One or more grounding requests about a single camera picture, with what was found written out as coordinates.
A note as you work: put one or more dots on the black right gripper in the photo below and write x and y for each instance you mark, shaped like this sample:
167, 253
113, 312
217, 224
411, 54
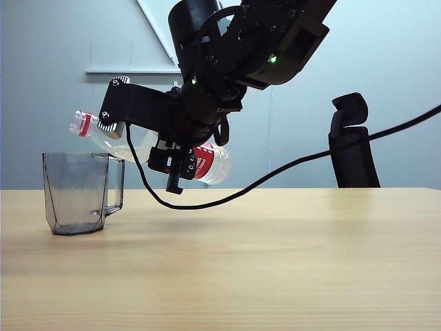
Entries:
196, 117

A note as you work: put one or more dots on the clear red-label water bottle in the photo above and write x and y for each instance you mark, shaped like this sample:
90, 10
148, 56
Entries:
210, 167

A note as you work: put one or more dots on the grey transparent faceted mug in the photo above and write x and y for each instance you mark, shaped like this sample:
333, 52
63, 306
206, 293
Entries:
76, 193

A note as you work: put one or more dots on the black office chair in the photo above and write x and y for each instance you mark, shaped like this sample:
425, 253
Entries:
355, 162

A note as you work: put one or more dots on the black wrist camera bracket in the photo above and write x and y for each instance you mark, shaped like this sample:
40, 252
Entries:
138, 105

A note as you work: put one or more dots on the white horizontal wall trunking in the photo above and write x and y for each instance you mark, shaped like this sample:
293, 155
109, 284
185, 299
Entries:
138, 71

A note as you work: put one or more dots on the white diagonal wall trunking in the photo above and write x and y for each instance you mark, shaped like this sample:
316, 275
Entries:
154, 27

